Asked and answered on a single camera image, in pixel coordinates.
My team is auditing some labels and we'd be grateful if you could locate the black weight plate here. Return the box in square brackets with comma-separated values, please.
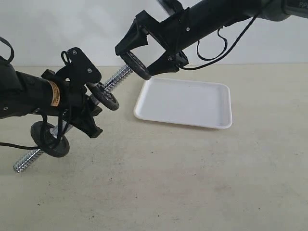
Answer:
[120, 51, 152, 80]
[30, 121, 70, 158]
[87, 82, 119, 111]

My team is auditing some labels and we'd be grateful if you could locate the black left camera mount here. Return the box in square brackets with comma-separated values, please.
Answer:
[60, 47, 102, 88]

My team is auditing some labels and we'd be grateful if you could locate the chrome threaded dumbbell bar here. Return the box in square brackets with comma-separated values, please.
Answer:
[13, 64, 133, 173]

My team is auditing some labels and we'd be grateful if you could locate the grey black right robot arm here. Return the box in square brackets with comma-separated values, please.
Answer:
[115, 0, 308, 80]

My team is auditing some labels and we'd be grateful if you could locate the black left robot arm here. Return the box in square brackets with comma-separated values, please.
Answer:
[0, 57, 102, 138]

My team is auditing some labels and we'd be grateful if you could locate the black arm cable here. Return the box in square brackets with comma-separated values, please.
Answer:
[0, 36, 73, 154]
[168, 0, 265, 71]

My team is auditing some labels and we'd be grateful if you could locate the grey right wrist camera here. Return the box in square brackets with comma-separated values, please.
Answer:
[157, 0, 184, 16]

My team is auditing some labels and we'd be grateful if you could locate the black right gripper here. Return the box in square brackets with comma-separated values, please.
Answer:
[115, 7, 191, 76]

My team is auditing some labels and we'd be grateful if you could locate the white plastic tray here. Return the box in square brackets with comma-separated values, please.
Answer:
[133, 77, 233, 129]

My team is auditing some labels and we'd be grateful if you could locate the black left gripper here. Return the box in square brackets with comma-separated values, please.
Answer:
[41, 69, 103, 138]

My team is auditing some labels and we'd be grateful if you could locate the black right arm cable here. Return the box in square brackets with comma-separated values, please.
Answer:
[168, 0, 265, 71]

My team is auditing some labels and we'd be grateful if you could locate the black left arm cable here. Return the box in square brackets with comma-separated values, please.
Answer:
[0, 36, 73, 154]

